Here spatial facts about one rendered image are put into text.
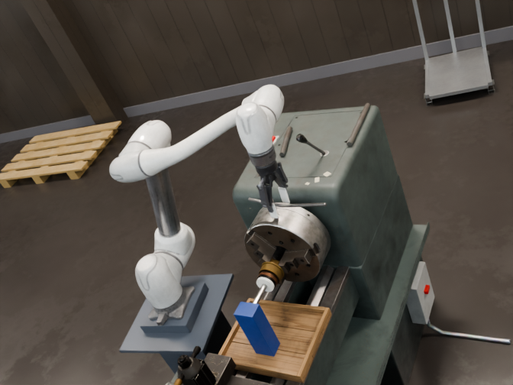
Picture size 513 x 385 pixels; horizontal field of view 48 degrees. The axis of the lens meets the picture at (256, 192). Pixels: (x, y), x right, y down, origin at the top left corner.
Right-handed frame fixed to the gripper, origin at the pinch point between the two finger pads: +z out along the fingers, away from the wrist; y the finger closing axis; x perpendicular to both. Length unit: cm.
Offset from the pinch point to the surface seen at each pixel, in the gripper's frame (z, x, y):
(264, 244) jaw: 15.6, 6.9, -7.2
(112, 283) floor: 150, 208, 30
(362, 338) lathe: 75, -19, 3
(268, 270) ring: 18.7, 0.9, -16.0
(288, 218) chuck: 7.5, -1.4, 0.7
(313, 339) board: 38.3, -18.2, -26.0
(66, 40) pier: 56, 405, 226
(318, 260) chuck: 22.6, -12.4, -2.8
